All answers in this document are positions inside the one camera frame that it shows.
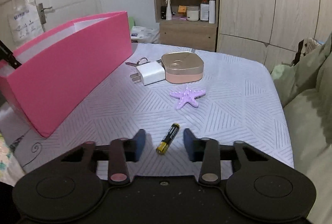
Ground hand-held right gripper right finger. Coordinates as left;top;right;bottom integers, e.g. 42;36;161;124
183;128;270;186

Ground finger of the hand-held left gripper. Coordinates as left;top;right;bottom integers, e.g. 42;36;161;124
0;39;22;69

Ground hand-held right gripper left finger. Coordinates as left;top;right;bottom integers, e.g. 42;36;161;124
61;129;146;186

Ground black and yellow battery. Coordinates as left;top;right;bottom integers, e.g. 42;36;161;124
156;123;180;154

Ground purple starfish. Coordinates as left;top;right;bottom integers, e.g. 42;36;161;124
169;85;206;110

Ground pink cardboard box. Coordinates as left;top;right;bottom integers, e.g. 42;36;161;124
0;11;134;138

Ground white square tray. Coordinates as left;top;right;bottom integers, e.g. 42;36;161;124
130;61;166;86

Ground pink and gold case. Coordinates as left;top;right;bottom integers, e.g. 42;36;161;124
161;52;204;84

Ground metal keys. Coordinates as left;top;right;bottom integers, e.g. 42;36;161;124
125;57;149;66

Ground white printed tote bag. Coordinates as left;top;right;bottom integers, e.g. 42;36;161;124
7;4;43;44

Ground white patterned bedsheet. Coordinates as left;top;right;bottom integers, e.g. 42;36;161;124
0;42;295;180

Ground floral quilt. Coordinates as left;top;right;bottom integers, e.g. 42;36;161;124
0;133;25;185

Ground wooden shelf cabinet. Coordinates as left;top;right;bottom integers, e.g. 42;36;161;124
150;0;220;52

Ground toilet paper pack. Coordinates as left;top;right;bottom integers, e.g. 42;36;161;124
130;26;160;44

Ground green blanket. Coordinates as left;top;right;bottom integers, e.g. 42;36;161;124
270;32;332;224

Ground white jar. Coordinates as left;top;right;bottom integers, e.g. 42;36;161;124
187;6;200;22

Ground red capped white bottle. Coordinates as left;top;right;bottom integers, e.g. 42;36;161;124
200;0;209;22

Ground tall white bottle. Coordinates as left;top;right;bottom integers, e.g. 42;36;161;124
209;0;216;24

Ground geometric patterned bag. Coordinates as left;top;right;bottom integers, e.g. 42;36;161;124
302;37;325;59

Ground light wooden wardrobe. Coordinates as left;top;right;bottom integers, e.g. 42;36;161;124
216;0;332;71

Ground metal door handle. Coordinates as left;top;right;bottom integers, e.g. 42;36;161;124
37;3;53;24

